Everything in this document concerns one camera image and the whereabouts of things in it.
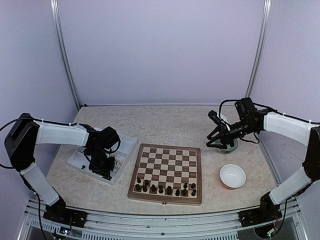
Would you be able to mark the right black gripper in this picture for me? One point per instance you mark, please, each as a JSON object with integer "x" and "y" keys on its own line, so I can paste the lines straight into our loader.
{"x": 225, "y": 137}

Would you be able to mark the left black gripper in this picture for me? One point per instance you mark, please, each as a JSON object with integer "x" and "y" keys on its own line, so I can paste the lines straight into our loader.
{"x": 105, "y": 171}

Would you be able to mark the dark chess knight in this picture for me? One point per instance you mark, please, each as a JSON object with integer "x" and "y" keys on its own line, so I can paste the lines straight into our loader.
{"x": 169, "y": 191}
{"x": 153, "y": 188}

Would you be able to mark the wooden chess board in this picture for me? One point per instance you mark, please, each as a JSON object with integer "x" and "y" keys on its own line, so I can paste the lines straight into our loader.
{"x": 164, "y": 165}

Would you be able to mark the dark chess queen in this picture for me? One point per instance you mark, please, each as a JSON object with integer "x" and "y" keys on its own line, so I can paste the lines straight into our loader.
{"x": 184, "y": 192}

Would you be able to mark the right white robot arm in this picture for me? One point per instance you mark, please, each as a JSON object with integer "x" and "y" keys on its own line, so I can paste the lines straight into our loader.
{"x": 294, "y": 146}

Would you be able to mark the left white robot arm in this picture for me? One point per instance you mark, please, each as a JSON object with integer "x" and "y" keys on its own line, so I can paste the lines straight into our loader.
{"x": 31, "y": 145}

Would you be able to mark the pile of dark chess pieces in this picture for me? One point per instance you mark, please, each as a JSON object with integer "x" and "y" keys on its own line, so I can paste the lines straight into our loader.
{"x": 83, "y": 166}

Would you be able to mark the pile of white chess pieces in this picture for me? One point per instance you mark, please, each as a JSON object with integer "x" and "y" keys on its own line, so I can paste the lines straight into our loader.
{"x": 117, "y": 161}

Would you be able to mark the clear glass bowl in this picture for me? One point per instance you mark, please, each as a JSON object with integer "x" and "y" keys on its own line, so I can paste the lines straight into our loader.
{"x": 230, "y": 149}

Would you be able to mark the white divided plastic tray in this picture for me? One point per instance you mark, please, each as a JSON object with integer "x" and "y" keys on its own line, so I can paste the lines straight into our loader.
{"x": 127, "y": 147}

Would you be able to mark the white orange ceramic bowl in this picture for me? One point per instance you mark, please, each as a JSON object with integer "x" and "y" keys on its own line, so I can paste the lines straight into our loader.
{"x": 232, "y": 176}

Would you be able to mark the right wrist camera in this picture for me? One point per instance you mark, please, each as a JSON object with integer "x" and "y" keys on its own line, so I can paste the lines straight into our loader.
{"x": 218, "y": 120}

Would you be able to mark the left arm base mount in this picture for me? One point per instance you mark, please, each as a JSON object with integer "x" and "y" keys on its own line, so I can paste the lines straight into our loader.
{"x": 70, "y": 217}

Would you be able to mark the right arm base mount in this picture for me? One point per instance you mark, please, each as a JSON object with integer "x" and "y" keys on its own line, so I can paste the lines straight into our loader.
{"x": 257, "y": 216}

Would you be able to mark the front aluminium rail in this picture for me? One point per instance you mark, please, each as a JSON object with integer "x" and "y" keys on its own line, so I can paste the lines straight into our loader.
{"x": 106, "y": 225}

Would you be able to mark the right aluminium frame post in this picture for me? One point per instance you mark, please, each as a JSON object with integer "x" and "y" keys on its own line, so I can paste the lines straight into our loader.
{"x": 260, "y": 47}

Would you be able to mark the aluminium frame post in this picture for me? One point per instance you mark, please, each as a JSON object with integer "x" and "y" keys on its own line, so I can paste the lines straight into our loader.
{"x": 54, "y": 5}
{"x": 260, "y": 47}

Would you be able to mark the left aluminium frame post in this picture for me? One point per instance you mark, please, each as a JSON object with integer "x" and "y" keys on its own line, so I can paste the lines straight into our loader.
{"x": 54, "y": 5}

